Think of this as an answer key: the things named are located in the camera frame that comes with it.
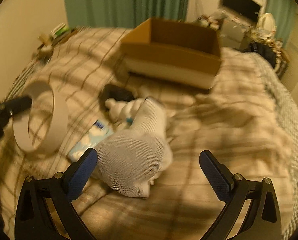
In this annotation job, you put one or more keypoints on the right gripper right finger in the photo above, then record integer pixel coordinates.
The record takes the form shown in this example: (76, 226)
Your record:
(262, 219)

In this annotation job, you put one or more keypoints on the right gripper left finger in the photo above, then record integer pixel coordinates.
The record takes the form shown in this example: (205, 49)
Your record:
(33, 219)

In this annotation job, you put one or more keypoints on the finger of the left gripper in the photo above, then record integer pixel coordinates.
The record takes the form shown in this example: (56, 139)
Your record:
(14, 106)

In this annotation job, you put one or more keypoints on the white tape roll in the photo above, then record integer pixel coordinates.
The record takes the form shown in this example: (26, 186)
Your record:
(40, 131)

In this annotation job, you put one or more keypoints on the blue tissue pack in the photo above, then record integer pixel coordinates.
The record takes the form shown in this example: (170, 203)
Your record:
(96, 133)

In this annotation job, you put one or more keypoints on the white mesh sock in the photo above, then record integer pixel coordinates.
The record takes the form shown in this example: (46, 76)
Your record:
(131, 159)

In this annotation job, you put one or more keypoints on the black square case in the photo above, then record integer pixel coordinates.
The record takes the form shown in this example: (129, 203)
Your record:
(115, 92)

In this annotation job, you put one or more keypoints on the white rabbit figurine bottle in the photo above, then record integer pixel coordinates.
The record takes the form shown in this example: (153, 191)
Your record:
(122, 113)

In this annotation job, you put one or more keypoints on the bedside cardboard box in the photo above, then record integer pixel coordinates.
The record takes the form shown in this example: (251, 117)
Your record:
(45, 50)

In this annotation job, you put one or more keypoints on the green white book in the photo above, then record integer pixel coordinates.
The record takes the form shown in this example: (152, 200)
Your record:
(59, 30)

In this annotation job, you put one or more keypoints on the green checkered bedsheet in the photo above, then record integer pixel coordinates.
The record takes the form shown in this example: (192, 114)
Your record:
(287, 117)

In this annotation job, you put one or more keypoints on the beige plaid blanket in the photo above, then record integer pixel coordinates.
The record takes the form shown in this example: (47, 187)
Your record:
(236, 121)

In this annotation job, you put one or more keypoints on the large green curtain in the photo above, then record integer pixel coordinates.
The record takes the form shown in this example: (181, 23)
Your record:
(122, 13)

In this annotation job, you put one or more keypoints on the black jacket on chair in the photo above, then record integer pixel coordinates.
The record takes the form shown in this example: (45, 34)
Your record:
(265, 51)

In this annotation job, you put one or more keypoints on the brown cardboard box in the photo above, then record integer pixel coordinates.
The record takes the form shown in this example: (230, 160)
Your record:
(175, 51)

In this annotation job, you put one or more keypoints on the white oval vanity mirror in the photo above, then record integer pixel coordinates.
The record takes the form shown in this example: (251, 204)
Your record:
(266, 23)

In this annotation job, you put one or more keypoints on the small green curtain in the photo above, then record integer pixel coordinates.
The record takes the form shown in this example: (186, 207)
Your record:
(283, 12)

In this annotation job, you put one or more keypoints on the black wall television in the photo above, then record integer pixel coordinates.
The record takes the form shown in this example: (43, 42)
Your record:
(246, 8)

